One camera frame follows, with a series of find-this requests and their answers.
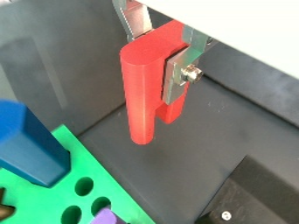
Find blue hexagonal prism peg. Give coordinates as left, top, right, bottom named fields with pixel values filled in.
left=0, top=100, right=71, bottom=187

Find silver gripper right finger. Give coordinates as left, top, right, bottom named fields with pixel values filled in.
left=163, top=25, right=213, bottom=105

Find red square-circle peg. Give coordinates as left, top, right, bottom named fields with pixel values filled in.
left=121, top=20, right=189, bottom=144

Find black curved holder stand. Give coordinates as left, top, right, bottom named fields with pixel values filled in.
left=194, top=156, right=299, bottom=224

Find purple tall notched block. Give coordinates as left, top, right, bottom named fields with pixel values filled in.
left=90, top=208, right=127, bottom=224

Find green shape sorter board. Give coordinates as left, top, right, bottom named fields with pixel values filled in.
left=0, top=126, right=155, bottom=224

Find brown star peg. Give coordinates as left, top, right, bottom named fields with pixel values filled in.
left=0, top=187, right=15, bottom=221

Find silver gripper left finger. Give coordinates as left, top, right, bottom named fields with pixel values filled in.
left=113, top=0, right=154, bottom=42

